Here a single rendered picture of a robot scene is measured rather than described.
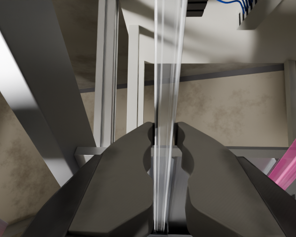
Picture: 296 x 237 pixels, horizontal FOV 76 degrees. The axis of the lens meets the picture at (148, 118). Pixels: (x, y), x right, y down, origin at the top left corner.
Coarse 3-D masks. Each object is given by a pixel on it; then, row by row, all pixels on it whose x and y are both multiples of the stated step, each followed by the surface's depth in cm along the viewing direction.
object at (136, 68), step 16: (128, 48) 57; (128, 64) 56; (144, 64) 86; (288, 64) 81; (128, 80) 56; (288, 80) 81; (128, 96) 55; (288, 96) 81; (128, 112) 55; (288, 112) 81; (128, 128) 55; (288, 128) 81; (288, 144) 81
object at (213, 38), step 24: (120, 0) 47; (144, 0) 47; (216, 0) 47; (240, 0) 47; (288, 0) 47; (144, 24) 57; (192, 24) 57; (216, 24) 57; (264, 24) 57; (288, 24) 56; (144, 48) 73; (192, 48) 72; (216, 48) 72; (240, 48) 72; (264, 48) 72; (288, 48) 71
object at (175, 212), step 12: (84, 156) 17; (180, 156) 17; (240, 156) 17; (252, 156) 17; (264, 156) 17; (276, 156) 17; (180, 168) 18; (264, 168) 18; (180, 180) 19; (168, 192) 21; (180, 192) 21; (288, 192) 20; (168, 204) 23; (180, 204) 23; (168, 216) 26; (180, 216) 25; (168, 228) 28; (180, 228) 28
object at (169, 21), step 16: (160, 0) 8; (176, 0) 8; (160, 16) 8; (176, 16) 8; (160, 32) 9; (176, 32) 9; (160, 48) 9; (176, 48) 9; (160, 64) 10; (176, 64) 10; (160, 80) 10; (176, 80) 10; (160, 96) 11; (176, 96) 11; (160, 112) 12; (160, 128) 13; (160, 144) 14; (160, 160) 15; (160, 176) 17; (160, 192) 19; (160, 208) 21; (160, 224) 24
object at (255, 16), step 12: (192, 0) 38; (204, 0) 38; (252, 0) 42; (264, 0) 40; (276, 0) 40; (192, 12) 42; (240, 12) 49; (252, 12) 44; (264, 12) 44; (240, 24) 49; (252, 24) 49
